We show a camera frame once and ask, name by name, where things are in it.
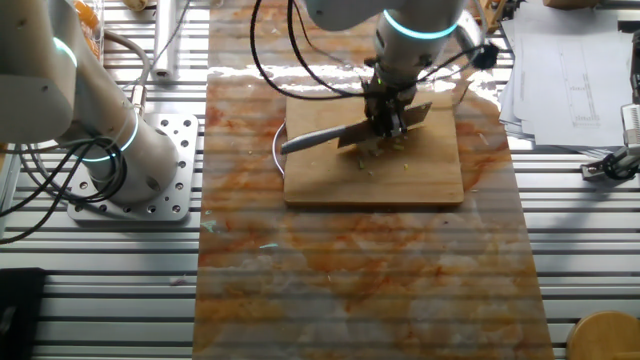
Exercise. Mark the round wooden disc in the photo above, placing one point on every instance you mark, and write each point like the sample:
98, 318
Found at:
605, 340

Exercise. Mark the pale green scallion piece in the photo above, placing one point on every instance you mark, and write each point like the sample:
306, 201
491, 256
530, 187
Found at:
369, 146

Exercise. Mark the orange fruit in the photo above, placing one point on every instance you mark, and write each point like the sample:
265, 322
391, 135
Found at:
87, 15
93, 46

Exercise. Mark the black box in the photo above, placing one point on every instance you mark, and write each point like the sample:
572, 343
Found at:
20, 315

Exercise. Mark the silver camera clamp mount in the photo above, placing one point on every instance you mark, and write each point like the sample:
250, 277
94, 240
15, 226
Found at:
612, 167

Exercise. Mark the steel cleaver knife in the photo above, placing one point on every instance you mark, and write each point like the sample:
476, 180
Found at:
310, 141

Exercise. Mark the silver finned camera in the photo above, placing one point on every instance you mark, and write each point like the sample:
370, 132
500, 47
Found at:
631, 125

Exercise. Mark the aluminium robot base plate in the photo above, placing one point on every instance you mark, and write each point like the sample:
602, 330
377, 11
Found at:
182, 150

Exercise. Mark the clear plastic fruit pack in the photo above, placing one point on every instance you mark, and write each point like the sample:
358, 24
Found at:
95, 30

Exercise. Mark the orange white marbled mat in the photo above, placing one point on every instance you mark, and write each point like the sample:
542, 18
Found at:
350, 280

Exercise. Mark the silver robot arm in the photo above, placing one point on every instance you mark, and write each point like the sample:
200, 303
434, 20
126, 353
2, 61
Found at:
50, 100

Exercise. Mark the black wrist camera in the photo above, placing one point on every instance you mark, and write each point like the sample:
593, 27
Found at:
485, 56

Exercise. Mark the wooden cutting board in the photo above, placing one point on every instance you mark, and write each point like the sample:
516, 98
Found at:
340, 185

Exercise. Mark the stack of white papers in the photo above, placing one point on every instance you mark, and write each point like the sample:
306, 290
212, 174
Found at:
575, 100

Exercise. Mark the wooden peg rack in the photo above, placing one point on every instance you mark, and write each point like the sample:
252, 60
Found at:
492, 12

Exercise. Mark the white plastic wrap roll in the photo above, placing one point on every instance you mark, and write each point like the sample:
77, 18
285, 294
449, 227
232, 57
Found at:
165, 40

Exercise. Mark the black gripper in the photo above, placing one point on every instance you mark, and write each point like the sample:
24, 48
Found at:
390, 99

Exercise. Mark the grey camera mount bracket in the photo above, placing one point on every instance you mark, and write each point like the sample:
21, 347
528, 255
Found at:
467, 30

